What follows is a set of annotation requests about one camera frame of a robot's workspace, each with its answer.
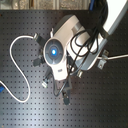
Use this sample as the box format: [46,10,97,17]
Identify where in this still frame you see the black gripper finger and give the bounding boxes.
[62,87,70,104]

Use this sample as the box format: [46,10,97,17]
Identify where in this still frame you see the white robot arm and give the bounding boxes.
[43,0,128,98]

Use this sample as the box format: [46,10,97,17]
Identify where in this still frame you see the white cable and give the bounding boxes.
[9,34,38,103]
[105,54,128,62]

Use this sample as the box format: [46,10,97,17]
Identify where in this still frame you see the black cable clip lower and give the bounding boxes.
[62,91,70,105]

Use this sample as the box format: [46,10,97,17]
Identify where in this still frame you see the blue cable connector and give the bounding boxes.
[0,83,5,93]

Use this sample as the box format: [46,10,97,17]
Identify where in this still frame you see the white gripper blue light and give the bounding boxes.
[42,38,68,88]

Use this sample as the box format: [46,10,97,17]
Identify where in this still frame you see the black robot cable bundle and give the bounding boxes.
[53,0,111,98]

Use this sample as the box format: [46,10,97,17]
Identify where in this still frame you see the black cable clip upper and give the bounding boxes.
[33,33,41,43]

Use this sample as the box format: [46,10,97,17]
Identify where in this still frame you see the black cable clip left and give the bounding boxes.
[33,57,42,67]

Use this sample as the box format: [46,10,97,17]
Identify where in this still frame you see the metal clamp bracket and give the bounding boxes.
[97,50,109,70]

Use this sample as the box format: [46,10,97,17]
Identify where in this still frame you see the black cable clip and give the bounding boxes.
[33,57,42,67]
[62,91,70,105]
[33,33,41,43]

